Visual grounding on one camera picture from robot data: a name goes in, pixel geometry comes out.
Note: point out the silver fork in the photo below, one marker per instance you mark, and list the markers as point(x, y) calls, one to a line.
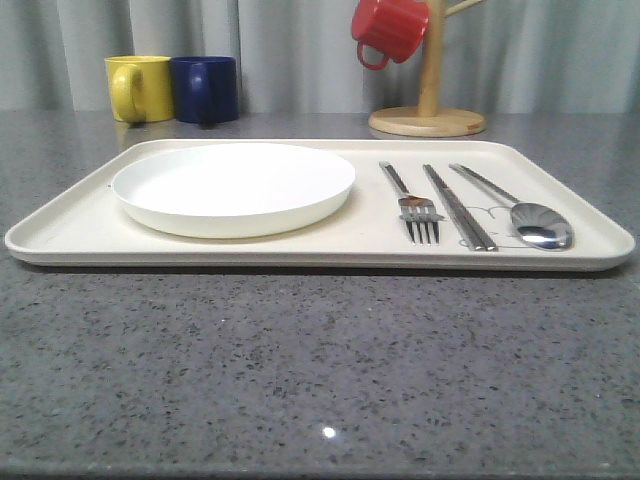
point(419, 214)

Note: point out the white round plate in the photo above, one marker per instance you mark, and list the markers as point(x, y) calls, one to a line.
point(234, 190)

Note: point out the silver chopstick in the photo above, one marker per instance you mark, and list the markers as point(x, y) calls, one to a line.
point(490, 245)
point(469, 236)

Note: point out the silver spoon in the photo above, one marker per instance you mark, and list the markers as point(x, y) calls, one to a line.
point(537, 225)

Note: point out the beige rabbit serving tray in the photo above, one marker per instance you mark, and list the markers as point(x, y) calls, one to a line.
point(85, 226)

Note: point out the wooden mug tree stand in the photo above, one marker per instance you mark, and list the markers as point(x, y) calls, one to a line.
point(428, 118)

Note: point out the grey curtain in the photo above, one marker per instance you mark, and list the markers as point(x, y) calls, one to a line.
point(299, 56)

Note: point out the navy blue mug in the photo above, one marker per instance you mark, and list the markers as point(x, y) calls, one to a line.
point(204, 89)

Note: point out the red mug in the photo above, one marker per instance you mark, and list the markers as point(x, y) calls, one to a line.
point(388, 30)

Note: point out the yellow mug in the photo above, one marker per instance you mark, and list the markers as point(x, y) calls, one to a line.
point(140, 88)

